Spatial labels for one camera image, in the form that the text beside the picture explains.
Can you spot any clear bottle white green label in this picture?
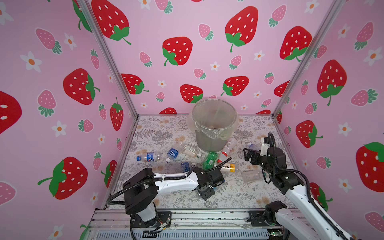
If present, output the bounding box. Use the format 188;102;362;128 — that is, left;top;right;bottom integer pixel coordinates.
183;145;207;160

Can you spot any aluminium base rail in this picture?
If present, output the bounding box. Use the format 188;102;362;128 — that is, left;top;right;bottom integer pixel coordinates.
86;208;334;240

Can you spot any Pepsi water bottle blue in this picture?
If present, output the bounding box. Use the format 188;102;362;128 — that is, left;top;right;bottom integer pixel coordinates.
136;152;162;162

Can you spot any Pocari Sweat bottle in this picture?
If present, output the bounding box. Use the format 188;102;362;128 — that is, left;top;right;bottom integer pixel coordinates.
165;148;179;163

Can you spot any grey mesh waste bin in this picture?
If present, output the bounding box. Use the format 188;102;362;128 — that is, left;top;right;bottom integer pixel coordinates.
188;99;238;152

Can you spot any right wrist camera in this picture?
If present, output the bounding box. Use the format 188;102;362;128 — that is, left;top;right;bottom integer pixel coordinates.
260;137;270;156

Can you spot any clear bottle blue label centre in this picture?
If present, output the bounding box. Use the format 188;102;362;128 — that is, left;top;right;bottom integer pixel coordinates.
175;162;196;174

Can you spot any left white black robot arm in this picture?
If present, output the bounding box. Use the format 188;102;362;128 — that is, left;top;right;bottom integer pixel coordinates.
107;167;225;229

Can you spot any bottle yellow white label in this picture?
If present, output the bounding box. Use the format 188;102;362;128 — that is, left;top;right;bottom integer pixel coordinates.
221;163;239;173

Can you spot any green bottle near bin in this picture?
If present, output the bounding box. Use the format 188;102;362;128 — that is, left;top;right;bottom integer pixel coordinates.
203;152;218;171

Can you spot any square clear bottle green cap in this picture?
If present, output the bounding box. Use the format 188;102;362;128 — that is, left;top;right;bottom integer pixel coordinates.
241;170;263;184

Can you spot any white bottle red cap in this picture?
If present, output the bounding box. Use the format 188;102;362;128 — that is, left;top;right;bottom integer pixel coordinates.
217;138;236;164

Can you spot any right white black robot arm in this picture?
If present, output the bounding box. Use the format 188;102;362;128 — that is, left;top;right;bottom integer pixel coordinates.
243;147;353;240

